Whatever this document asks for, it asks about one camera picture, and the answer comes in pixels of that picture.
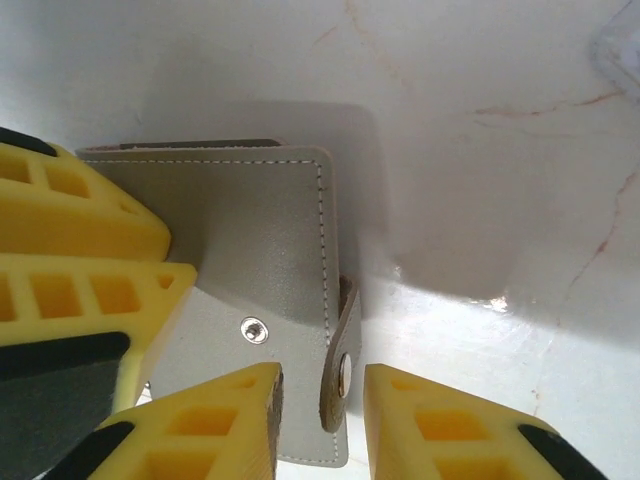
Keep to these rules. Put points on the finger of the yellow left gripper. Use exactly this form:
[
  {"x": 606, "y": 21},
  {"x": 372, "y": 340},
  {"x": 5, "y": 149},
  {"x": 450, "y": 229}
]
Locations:
[
  {"x": 75, "y": 215},
  {"x": 75, "y": 295}
]

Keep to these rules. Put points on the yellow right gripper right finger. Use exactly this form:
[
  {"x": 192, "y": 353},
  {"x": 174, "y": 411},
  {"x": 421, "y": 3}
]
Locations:
[{"x": 450, "y": 440}]

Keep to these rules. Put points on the clear acrylic card stand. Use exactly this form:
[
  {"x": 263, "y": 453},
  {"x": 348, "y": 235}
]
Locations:
[{"x": 622, "y": 55}]

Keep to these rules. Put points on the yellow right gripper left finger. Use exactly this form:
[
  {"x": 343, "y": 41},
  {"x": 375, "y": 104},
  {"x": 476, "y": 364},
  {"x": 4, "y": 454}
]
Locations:
[{"x": 200, "y": 430}]

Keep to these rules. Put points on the grey leather card holder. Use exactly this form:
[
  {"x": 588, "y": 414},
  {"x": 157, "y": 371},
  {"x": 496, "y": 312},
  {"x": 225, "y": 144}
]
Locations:
[{"x": 250, "y": 240}]

